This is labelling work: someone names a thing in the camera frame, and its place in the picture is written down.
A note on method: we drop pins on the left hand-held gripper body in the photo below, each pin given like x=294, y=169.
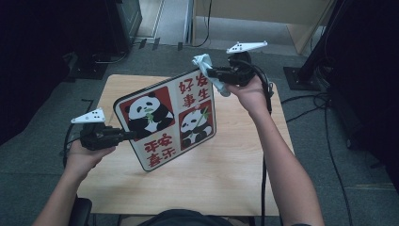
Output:
x=95, y=136

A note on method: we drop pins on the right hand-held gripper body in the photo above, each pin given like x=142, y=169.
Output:
x=238, y=73

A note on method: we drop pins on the panda picture sign board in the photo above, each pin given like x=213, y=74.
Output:
x=188, y=103

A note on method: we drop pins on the person's right hand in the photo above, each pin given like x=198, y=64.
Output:
x=252, y=95

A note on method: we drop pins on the person's left hand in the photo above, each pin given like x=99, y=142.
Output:
x=81, y=160

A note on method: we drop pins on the black metal stand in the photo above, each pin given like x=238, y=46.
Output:
x=301, y=80

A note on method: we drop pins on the light wooden desk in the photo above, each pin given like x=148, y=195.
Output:
x=251, y=9

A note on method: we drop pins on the dark stand base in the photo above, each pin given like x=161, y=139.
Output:
x=87, y=67

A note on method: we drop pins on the person's dark clothing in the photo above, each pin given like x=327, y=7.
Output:
x=185, y=218

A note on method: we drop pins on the dark cabinet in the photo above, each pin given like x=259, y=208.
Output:
x=125, y=22

